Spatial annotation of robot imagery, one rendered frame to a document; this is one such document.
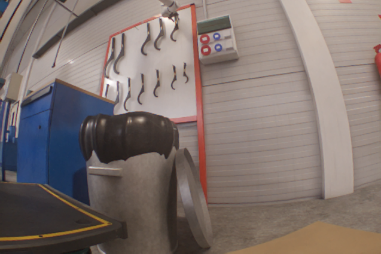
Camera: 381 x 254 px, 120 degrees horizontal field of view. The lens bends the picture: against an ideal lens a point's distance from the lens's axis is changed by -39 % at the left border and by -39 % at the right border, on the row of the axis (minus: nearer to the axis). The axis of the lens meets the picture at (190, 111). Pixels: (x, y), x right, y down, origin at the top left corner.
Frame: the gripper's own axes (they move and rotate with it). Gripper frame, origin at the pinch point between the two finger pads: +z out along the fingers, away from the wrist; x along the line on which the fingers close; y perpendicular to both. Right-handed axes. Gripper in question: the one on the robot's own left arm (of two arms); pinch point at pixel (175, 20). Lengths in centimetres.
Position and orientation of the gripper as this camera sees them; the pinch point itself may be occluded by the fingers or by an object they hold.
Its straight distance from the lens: 241.2
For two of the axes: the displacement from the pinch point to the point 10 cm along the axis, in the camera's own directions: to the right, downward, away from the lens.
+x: -9.2, 2.5, 3.1
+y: -1.6, -9.4, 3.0
